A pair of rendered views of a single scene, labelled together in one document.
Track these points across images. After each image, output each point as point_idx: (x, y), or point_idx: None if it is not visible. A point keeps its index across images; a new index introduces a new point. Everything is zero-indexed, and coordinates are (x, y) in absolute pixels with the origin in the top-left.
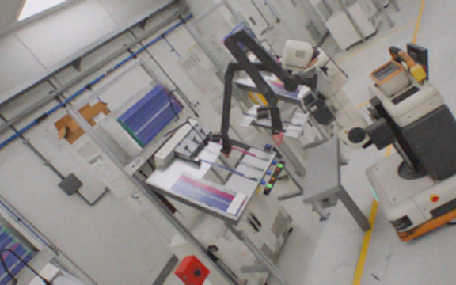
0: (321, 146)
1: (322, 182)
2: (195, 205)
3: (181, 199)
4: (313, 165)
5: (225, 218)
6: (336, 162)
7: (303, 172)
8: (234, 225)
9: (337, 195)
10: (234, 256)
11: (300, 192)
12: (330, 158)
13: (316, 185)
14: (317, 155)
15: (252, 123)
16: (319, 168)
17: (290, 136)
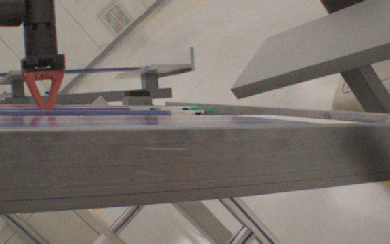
0: (259, 58)
1: None
2: (148, 154)
3: (3, 166)
4: (304, 55)
5: (352, 157)
6: (364, 1)
7: (196, 213)
8: None
9: (385, 108)
10: None
11: (248, 232)
12: (332, 21)
13: None
14: (280, 56)
15: (30, 100)
16: (337, 34)
17: (172, 64)
